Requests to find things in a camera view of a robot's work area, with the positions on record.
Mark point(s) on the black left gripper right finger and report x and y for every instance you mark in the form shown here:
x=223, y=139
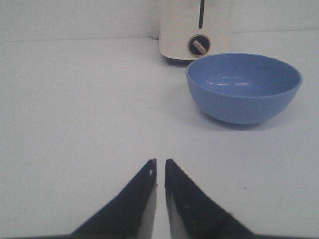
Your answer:
x=192, y=213

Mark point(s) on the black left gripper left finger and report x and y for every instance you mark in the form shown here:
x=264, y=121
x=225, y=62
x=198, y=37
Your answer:
x=131, y=212

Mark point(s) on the blue plastic bowl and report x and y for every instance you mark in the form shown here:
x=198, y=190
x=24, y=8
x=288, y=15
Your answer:
x=242, y=88

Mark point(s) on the cream two-slot toaster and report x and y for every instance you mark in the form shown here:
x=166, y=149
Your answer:
x=190, y=29

